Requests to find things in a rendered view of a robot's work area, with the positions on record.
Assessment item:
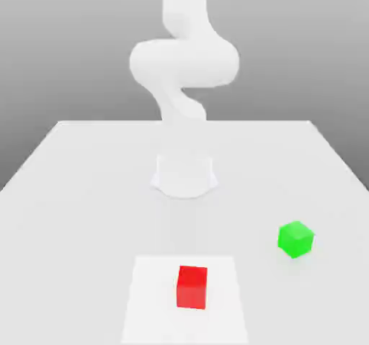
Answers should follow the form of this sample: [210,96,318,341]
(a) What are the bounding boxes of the small red cube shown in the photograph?
[176,264,208,310]

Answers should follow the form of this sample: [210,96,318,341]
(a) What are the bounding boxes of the small green cube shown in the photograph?
[277,220,315,259]

